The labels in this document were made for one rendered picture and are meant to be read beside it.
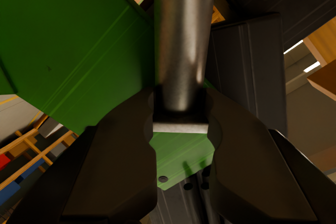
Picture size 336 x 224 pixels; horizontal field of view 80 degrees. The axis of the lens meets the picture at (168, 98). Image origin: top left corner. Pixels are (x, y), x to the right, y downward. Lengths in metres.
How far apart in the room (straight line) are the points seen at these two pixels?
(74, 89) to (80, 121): 0.03
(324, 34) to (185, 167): 0.87
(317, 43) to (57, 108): 0.93
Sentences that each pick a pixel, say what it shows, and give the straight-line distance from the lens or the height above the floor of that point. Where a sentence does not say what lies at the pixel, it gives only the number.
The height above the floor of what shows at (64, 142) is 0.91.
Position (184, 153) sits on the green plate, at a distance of 0.19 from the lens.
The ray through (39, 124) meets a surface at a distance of 0.40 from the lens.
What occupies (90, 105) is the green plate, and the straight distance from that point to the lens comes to 0.17.
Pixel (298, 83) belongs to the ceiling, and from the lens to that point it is 7.73.
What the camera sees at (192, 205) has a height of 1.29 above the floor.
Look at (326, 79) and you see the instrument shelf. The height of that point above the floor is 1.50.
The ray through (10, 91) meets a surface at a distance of 0.19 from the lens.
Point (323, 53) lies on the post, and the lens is 1.01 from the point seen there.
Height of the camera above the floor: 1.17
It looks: 8 degrees up
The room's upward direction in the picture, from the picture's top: 138 degrees clockwise
